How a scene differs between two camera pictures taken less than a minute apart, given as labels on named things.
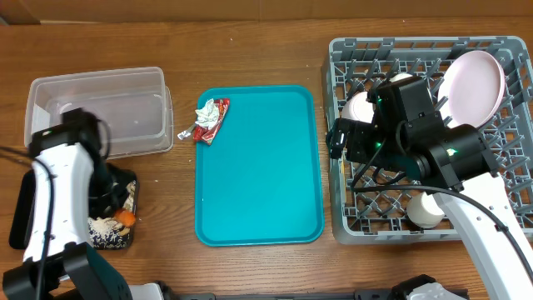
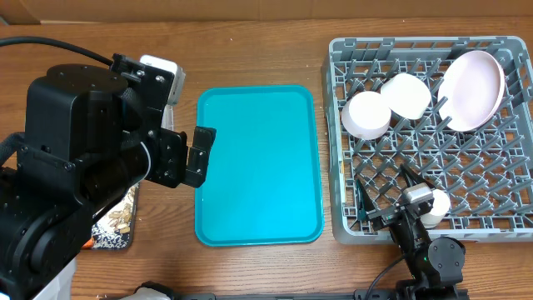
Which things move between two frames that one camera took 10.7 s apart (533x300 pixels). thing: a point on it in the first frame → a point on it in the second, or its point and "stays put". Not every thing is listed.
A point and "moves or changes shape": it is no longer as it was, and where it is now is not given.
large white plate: x=471 y=88 stays put
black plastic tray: x=117 y=230 stays put
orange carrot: x=125 y=217 moves or changes shape
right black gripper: x=366 y=138 → x=387 y=216
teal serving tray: x=260 y=182 stays put
